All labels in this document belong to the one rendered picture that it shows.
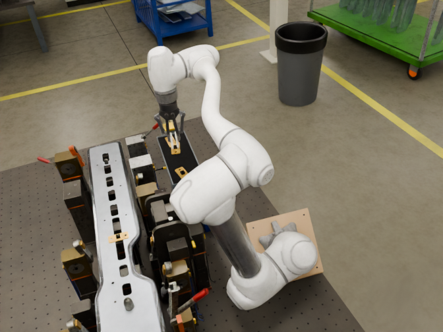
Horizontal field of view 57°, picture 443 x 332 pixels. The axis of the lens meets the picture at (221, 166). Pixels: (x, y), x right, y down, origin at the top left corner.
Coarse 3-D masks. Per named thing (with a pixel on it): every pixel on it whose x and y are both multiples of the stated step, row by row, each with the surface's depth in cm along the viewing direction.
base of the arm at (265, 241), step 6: (276, 222) 181; (276, 228) 181; (282, 228) 184; (288, 228) 183; (294, 228) 184; (270, 234) 182; (276, 234) 180; (264, 240) 181; (270, 240) 180; (264, 246) 181
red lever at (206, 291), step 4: (204, 288) 133; (200, 292) 132; (204, 292) 132; (208, 292) 133; (196, 296) 132; (200, 296) 132; (192, 300) 133; (196, 300) 132; (184, 304) 134; (188, 304) 133; (192, 304) 134; (180, 308) 134; (184, 308) 133; (180, 312) 134
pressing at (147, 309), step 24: (120, 144) 222; (96, 168) 208; (120, 168) 207; (96, 192) 194; (120, 192) 193; (96, 216) 182; (120, 216) 181; (96, 240) 171; (120, 264) 161; (120, 288) 152; (144, 288) 151; (96, 312) 145; (120, 312) 144; (144, 312) 144
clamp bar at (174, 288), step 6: (174, 282) 127; (162, 288) 125; (168, 288) 126; (174, 288) 126; (180, 288) 127; (162, 294) 125; (174, 294) 126; (174, 300) 127; (174, 306) 129; (174, 312) 131
